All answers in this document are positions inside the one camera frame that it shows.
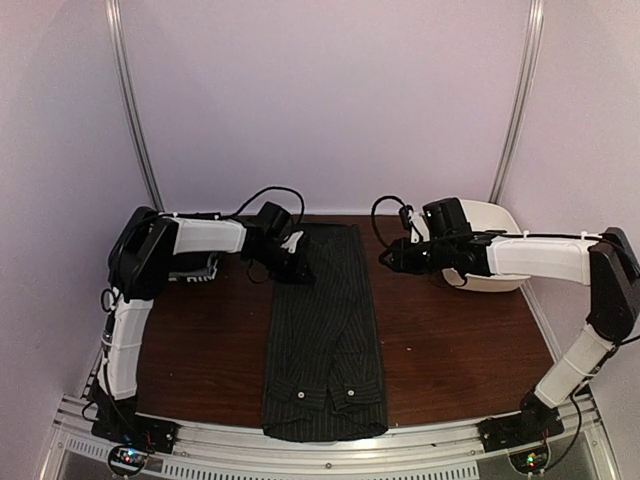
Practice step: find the black pinstriped long sleeve shirt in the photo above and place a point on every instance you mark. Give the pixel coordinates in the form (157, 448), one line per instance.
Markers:
(324, 374)

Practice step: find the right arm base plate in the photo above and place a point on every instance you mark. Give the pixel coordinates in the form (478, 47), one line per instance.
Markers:
(517, 430)

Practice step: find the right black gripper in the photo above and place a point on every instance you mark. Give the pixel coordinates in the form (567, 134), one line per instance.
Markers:
(401, 260)

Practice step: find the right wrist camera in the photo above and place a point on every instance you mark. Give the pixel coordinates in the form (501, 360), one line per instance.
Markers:
(413, 221)

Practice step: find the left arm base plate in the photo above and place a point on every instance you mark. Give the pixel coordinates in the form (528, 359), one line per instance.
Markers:
(144, 433)

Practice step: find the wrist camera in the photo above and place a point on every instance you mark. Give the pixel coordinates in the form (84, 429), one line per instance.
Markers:
(293, 241)
(413, 221)

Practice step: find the left circuit board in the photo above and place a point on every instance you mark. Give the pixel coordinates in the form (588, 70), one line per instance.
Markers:
(126, 461)

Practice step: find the circuit board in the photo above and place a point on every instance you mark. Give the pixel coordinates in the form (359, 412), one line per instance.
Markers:
(126, 461)
(530, 461)

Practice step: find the aluminium post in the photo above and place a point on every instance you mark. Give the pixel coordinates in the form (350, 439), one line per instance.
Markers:
(132, 114)
(529, 59)

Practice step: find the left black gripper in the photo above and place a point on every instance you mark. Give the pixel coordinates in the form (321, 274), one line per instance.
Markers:
(296, 272)

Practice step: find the stack of folded shirts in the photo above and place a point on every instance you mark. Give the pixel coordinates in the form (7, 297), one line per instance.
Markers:
(194, 267)

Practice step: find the right aluminium post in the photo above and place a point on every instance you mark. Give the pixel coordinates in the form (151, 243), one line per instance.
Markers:
(529, 59)

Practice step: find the aluminium front rail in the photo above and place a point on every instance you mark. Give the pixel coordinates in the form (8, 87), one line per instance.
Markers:
(440, 451)

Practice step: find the left aluminium post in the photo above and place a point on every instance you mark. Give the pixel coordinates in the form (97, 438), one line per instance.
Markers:
(132, 114)

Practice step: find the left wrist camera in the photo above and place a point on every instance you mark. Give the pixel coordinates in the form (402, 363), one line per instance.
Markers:
(293, 241)

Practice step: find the right circuit board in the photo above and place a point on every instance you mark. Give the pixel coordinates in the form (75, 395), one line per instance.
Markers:
(530, 461)

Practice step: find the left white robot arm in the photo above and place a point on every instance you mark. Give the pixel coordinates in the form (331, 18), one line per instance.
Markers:
(141, 263)

